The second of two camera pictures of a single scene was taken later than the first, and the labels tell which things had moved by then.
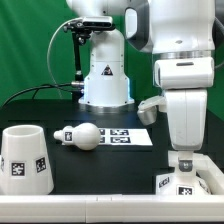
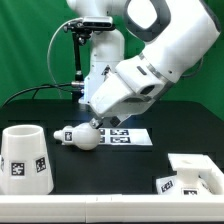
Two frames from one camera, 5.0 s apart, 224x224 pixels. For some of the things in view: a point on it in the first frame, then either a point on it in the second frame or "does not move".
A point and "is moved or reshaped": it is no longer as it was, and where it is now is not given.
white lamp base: x=179 y=183 is moved or reshaped
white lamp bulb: x=85 y=136 does not move
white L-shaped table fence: x=185 y=208 does not move
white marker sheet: x=123 y=137 does not move
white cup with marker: x=24 y=162 does not move
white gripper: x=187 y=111 to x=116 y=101
